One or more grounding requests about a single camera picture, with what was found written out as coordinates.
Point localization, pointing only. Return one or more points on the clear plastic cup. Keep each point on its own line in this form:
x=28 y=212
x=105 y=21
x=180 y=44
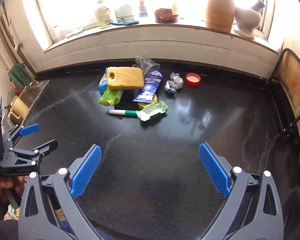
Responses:
x=147 y=65

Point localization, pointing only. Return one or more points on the yellow pot in sink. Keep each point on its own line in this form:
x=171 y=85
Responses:
x=18 y=108

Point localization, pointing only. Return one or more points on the aluminium foil ball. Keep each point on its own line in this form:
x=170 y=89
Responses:
x=174 y=83

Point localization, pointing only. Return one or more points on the green cloth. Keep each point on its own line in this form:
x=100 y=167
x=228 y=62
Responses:
x=19 y=76

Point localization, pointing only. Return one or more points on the green white marker pen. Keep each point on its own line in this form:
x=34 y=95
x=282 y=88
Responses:
x=123 y=112

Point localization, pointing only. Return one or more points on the yellow sponge with hole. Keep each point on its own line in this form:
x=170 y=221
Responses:
x=124 y=78

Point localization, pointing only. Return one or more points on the white container on sill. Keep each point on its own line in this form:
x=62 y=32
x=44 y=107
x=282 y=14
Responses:
x=124 y=12

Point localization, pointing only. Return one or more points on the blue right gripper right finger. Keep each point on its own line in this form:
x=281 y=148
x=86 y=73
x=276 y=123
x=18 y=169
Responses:
x=218 y=175

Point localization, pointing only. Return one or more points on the terracotta clay pot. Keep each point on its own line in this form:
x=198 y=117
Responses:
x=220 y=14

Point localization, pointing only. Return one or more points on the green snack wrapper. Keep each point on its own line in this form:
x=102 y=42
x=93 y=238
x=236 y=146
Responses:
x=110 y=97

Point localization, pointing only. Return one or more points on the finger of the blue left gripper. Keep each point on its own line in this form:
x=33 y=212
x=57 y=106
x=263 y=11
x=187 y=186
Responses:
x=26 y=130

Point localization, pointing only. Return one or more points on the teal blue wrapper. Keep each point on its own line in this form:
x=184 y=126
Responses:
x=102 y=85

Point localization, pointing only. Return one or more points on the small blue figurine bottle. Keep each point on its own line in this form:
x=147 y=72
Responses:
x=142 y=9

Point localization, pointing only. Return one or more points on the blue scissors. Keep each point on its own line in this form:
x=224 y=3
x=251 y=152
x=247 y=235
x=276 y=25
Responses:
x=123 y=22

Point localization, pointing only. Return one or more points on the yellow tape roll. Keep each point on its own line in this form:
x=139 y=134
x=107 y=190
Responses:
x=141 y=105

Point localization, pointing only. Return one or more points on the person's left hand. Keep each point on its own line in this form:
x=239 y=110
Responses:
x=17 y=183

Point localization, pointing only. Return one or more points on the red jar lid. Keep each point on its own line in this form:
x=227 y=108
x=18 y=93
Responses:
x=192 y=79

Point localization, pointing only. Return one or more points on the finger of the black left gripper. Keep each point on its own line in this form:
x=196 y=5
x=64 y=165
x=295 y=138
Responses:
x=46 y=148

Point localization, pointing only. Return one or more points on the blue purple snack wrapper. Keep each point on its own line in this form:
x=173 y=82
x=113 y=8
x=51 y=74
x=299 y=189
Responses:
x=151 y=84

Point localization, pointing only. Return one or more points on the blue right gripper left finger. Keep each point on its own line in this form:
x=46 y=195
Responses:
x=82 y=170

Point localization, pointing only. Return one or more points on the stainless steel sink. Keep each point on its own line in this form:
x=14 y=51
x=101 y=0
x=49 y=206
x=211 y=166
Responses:
x=30 y=96

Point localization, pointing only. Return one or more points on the clear oil bottle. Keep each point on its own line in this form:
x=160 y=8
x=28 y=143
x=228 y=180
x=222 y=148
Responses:
x=102 y=14

